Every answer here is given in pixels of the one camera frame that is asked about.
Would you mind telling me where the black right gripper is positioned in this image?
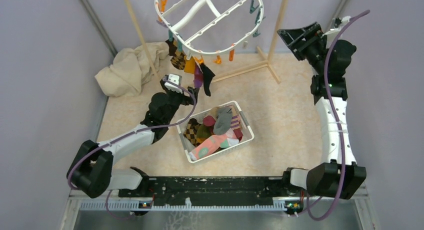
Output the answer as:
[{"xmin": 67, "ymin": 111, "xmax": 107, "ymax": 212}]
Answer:
[{"xmin": 277, "ymin": 22, "xmax": 328, "ymax": 75}]

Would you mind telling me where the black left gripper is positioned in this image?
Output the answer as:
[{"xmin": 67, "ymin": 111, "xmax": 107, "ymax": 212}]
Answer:
[{"xmin": 160, "ymin": 82, "xmax": 200, "ymax": 124}]

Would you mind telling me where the olive green orange sock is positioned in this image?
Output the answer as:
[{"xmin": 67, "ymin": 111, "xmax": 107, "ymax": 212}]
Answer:
[{"xmin": 195, "ymin": 124, "xmax": 213, "ymax": 144}]

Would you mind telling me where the striped beige maroon sock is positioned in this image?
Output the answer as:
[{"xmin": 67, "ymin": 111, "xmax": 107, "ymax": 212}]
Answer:
[{"xmin": 202, "ymin": 105, "xmax": 243, "ymax": 140}]

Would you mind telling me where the maroon purple sock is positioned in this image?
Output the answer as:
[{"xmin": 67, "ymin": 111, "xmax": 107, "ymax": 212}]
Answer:
[{"xmin": 183, "ymin": 57, "xmax": 204, "ymax": 88}]

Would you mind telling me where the black sock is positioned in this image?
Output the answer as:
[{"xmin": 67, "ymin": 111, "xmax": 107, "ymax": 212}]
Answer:
[{"xmin": 200, "ymin": 63, "xmax": 216, "ymax": 97}]

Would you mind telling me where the grey sock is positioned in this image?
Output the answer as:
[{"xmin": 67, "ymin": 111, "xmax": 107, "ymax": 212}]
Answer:
[{"xmin": 213, "ymin": 107, "xmax": 233, "ymax": 135}]

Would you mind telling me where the pink sock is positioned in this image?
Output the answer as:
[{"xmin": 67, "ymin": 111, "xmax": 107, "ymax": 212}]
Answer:
[{"xmin": 188, "ymin": 128, "xmax": 240, "ymax": 161}]

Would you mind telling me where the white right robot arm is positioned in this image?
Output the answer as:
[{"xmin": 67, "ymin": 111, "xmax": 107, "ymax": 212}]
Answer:
[{"xmin": 277, "ymin": 23, "xmax": 367, "ymax": 199}]

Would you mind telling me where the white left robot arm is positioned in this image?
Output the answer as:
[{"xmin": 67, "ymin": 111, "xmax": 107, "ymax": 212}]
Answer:
[{"xmin": 66, "ymin": 74, "xmax": 200, "ymax": 198}]

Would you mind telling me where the white oval clip hanger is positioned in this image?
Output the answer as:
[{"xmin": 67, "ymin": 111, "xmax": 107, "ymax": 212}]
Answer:
[{"xmin": 153, "ymin": 0, "xmax": 265, "ymax": 56}]

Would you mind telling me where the thin brown argyle sock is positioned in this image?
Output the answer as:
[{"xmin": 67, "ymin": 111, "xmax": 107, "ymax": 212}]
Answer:
[{"xmin": 166, "ymin": 39, "xmax": 186, "ymax": 70}]

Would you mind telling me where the beige crumpled cloth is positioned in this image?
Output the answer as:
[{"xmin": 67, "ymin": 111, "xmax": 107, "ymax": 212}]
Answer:
[{"xmin": 95, "ymin": 42, "xmax": 169, "ymax": 97}]

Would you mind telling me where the white plastic basket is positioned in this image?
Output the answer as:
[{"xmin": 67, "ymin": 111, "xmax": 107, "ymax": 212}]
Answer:
[{"xmin": 176, "ymin": 101, "xmax": 255, "ymax": 164}]

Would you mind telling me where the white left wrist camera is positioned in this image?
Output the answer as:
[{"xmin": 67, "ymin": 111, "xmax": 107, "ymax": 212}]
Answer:
[{"xmin": 163, "ymin": 74, "xmax": 183, "ymax": 93}]

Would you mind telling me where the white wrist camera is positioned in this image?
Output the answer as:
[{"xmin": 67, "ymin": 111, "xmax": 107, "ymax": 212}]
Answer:
[
  {"xmin": 163, "ymin": 74, "xmax": 183, "ymax": 93},
  {"xmin": 322, "ymin": 16, "xmax": 352, "ymax": 42}
]

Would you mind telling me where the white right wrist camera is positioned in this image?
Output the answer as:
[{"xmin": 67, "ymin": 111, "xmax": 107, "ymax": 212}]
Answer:
[{"xmin": 322, "ymin": 16, "xmax": 352, "ymax": 42}]

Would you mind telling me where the wooden drying rack frame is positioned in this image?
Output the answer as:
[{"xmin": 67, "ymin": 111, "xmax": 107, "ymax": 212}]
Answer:
[{"xmin": 119, "ymin": 0, "xmax": 293, "ymax": 85}]

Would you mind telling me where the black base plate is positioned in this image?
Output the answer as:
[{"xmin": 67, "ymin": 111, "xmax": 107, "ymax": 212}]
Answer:
[{"xmin": 118, "ymin": 176, "xmax": 307, "ymax": 206}]

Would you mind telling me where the aluminium front rail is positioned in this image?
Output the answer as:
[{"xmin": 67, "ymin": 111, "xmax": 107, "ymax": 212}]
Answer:
[{"xmin": 68, "ymin": 177, "xmax": 369, "ymax": 212}]

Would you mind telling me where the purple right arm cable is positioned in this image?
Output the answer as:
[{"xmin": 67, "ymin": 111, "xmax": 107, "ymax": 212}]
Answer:
[{"xmin": 304, "ymin": 9, "xmax": 371, "ymax": 221}]

